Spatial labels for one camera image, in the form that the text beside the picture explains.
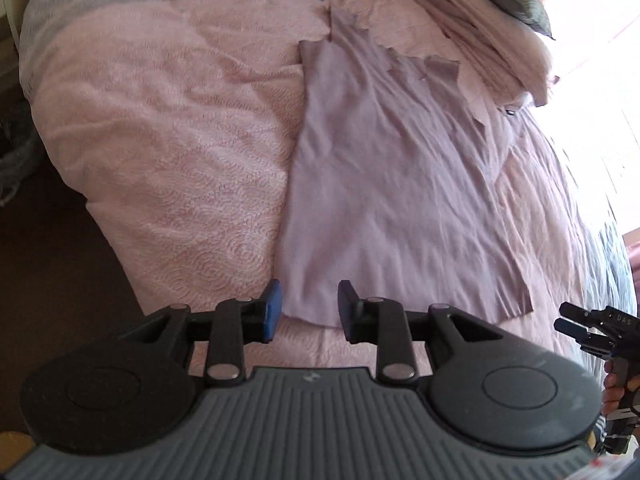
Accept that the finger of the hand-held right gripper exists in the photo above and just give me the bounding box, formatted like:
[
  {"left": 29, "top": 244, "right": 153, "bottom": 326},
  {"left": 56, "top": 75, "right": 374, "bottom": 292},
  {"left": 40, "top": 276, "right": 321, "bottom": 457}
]
[
  {"left": 559, "top": 302, "right": 601, "bottom": 327},
  {"left": 554, "top": 319, "right": 615, "bottom": 359}
]

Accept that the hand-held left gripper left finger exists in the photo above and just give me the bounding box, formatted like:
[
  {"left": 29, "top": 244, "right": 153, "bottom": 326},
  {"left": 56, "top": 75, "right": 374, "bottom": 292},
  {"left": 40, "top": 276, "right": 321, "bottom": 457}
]
[{"left": 122, "top": 280, "right": 284, "bottom": 387}]

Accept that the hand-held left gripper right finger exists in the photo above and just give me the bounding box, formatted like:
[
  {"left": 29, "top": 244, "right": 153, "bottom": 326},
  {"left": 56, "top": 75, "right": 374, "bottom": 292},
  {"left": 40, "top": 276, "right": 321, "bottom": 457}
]
[{"left": 337, "top": 280, "right": 506, "bottom": 386}]

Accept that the lavender garment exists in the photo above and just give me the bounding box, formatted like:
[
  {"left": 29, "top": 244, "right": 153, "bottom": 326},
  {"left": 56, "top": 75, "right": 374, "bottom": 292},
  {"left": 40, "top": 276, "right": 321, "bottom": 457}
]
[{"left": 274, "top": 2, "right": 535, "bottom": 331}]

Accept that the person's right hand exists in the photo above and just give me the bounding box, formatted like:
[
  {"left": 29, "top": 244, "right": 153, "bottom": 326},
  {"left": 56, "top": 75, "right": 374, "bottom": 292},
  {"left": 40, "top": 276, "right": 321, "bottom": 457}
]
[{"left": 602, "top": 360, "right": 627, "bottom": 417}]

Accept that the pink cloth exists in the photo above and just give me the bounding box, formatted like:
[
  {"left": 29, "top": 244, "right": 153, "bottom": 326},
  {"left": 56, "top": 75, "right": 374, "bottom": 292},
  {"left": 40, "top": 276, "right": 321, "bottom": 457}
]
[{"left": 624, "top": 230, "right": 640, "bottom": 283}]

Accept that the pink quilted bedspread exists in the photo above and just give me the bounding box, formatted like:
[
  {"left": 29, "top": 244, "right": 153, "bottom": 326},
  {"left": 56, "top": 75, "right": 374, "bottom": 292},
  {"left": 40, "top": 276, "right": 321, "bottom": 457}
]
[{"left": 17, "top": 0, "right": 640, "bottom": 376}]

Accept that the folded pink blanket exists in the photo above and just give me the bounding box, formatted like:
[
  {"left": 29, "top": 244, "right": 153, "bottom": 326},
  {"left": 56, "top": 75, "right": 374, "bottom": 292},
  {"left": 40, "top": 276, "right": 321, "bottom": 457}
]
[{"left": 345, "top": 0, "right": 560, "bottom": 107}]

